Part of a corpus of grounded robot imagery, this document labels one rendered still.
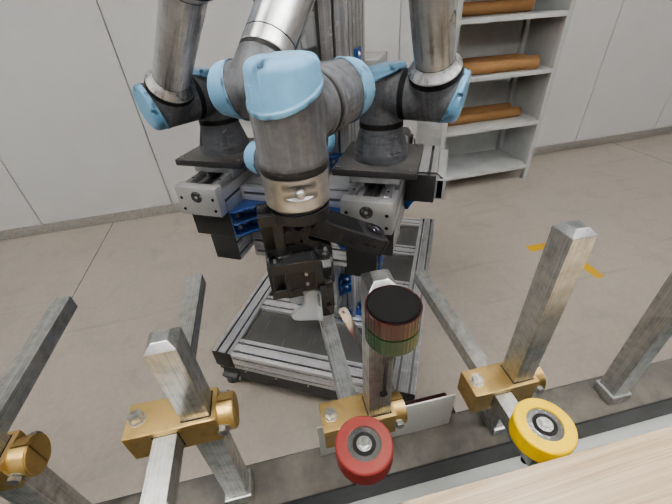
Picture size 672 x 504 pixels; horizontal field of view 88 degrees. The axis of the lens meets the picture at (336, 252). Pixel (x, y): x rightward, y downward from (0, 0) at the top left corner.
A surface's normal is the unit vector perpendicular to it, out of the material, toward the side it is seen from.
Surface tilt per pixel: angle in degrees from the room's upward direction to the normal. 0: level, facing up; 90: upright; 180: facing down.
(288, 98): 88
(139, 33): 90
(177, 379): 90
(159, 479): 0
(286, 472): 0
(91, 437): 0
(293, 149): 90
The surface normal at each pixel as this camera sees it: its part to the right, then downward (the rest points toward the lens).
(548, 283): -0.98, 0.17
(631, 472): -0.06, -0.81
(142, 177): 0.24, 0.55
